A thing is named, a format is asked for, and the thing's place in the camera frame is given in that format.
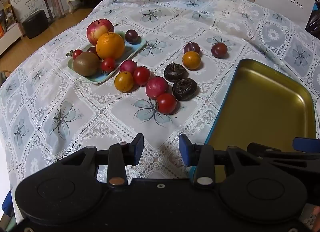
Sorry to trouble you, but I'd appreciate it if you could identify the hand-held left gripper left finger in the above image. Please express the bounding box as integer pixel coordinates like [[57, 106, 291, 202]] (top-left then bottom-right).
[[54, 134, 144, 190]]

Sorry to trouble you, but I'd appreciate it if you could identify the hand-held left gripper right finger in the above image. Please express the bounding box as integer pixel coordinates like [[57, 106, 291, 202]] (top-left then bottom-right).
[[179, 134, 270, 189]]

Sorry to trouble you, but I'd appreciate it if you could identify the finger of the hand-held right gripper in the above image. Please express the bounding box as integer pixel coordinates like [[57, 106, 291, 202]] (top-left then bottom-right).
[[247, 142, 320, 170], [292, 137, 320, 152]]

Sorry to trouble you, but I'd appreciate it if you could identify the gold metal tray blue rim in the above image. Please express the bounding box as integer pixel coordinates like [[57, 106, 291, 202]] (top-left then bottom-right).
[[189, 58, 317, 185]]

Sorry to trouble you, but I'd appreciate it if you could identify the dark water chestnut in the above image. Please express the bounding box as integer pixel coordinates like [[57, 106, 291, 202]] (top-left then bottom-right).
[[164, 63, 188, 83], [172, 78, 197, 101]]

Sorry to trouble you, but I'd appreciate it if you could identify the pink round radish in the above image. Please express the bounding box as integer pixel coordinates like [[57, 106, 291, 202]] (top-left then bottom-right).
[[120, 60, 138, 75], [146, 76, 167, 99]]

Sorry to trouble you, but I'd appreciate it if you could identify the white lace floral tablecloth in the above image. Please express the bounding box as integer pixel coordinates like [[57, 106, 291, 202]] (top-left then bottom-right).
[[0, 0, 320, 222]]

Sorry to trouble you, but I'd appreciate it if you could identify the small orange tangerine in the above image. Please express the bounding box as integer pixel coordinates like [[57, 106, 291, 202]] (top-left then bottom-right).
[[182, 51, 202, 70], [114, 71, 134, 93]]

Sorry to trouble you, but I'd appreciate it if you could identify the brown kiwi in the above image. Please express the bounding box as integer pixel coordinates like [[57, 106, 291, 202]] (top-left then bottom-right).
[[73, 52, 100, 77]]

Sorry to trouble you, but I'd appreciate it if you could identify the light green plastic tray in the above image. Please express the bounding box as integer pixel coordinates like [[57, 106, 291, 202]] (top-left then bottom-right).
[[67, 30, 147, 84]]

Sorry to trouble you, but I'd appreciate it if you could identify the large orange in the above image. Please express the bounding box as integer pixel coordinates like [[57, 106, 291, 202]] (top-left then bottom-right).
[[96, 32, 125, 60]]

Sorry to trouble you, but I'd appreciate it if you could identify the dark purple plum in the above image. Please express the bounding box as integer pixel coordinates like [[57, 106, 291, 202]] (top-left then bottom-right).
[[124, 29, 139, 44]]

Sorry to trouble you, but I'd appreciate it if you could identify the red apple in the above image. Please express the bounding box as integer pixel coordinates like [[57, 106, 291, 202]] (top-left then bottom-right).
[[86, 19, 115, 46]]

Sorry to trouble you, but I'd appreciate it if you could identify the black stool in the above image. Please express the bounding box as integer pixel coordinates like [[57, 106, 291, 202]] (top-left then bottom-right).
[[22, 10, 49, 39]]

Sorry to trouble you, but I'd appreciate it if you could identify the white low shelf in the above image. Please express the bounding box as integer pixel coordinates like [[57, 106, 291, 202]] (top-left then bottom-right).
[[0, 4, 24, 56]]

